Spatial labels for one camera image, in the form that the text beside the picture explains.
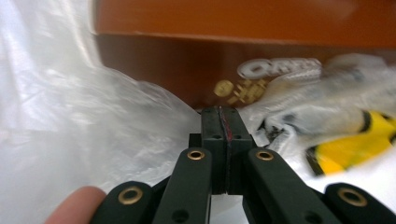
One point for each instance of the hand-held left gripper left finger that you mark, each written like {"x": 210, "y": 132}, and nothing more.
{"x": 213, "y": 149}

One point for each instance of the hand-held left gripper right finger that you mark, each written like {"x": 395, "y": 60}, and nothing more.
{"x": 238, "y": 143}

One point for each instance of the clear plastic bag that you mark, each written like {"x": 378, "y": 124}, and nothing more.
{"x": 62, "y": 109}

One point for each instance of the brown box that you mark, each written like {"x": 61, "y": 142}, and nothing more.
{"x": 218, "y": 18}

